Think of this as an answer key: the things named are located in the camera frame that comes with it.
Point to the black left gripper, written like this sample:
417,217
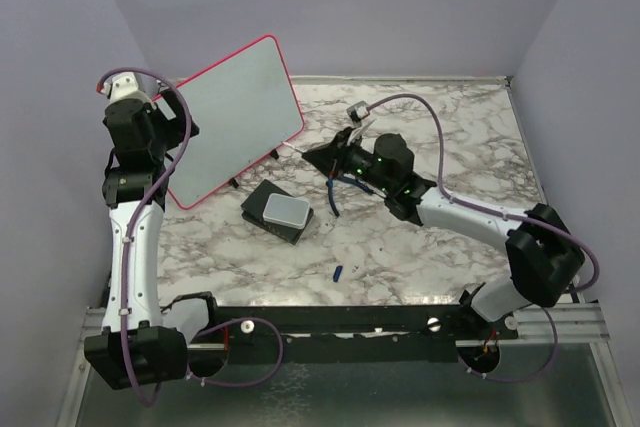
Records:
176,125

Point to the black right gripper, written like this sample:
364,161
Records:
336,153

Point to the blue whiteboard marker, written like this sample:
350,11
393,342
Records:
293,147

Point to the pink framed whiteboard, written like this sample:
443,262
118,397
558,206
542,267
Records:
245,107

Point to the blue marker cap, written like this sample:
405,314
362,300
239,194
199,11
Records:
337,273

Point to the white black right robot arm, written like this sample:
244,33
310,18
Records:
543,261

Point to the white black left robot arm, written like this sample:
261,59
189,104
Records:
142,342

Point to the blue handled pliers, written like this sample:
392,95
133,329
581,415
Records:
335,187

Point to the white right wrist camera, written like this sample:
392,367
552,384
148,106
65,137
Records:
358,114

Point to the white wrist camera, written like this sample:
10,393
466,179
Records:
124,86
358,114

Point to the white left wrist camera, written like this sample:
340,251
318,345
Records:
124,86

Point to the black front mounting rail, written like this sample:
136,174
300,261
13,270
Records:
351,334

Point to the aluminium table edge frame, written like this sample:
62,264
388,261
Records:
469,133

